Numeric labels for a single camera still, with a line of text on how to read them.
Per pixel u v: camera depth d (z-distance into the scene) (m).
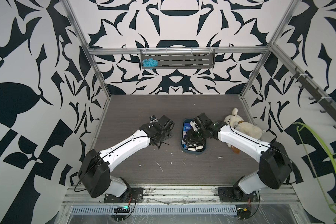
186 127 0.94
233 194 0.67
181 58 0.94
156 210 0.71
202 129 0.66
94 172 0.41
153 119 0.75
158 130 0.61
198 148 0.85
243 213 0.71
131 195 0.67
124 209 0.73
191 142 0.76
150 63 0.91
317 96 0.60
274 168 0.43
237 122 0.93
